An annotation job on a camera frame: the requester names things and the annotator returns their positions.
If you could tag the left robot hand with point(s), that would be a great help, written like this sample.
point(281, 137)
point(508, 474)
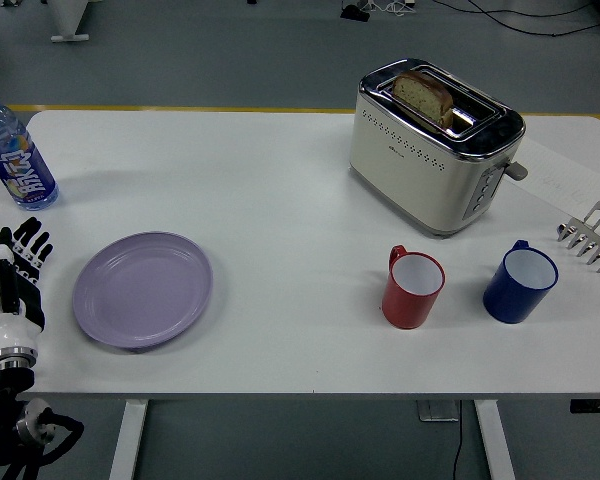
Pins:
point(10, 320)

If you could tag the purple plate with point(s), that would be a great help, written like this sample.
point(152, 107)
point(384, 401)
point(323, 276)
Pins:
point(142, 290)

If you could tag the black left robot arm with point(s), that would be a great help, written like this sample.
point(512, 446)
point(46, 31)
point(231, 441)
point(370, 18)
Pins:
point(10, 425)

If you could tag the blue-capped drink bottle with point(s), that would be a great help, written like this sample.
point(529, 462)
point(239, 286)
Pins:
point(17, 155)

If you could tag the white table leg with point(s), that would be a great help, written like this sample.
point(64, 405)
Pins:
point(127, 440)
point(495, 440)

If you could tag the white stand base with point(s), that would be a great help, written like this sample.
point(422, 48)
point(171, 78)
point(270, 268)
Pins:
point(67, 20)

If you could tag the red mug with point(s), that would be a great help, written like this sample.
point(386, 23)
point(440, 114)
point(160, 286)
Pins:
point(412, 292)

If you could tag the cream toaster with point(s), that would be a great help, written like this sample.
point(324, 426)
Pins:
point(430, 170)

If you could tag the black device on floor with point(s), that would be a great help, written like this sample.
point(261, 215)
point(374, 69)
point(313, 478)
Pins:
point(355, 12)

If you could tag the bread slice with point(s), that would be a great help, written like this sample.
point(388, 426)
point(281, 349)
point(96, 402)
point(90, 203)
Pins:
point(422, 97)

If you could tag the blue mug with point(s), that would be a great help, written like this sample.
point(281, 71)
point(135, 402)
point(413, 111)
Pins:
point(520, 285)

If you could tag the white paper sheet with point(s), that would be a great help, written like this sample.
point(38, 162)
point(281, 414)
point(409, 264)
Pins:
point(565, 175)

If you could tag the metal toast rack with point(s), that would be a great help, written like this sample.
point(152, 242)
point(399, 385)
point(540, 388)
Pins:
point(592, 235)

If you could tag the black table control panel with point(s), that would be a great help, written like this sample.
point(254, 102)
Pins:
point(595, 406)

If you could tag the grey bracket under table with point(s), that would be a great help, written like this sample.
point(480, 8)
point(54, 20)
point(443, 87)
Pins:
point(437, 411)

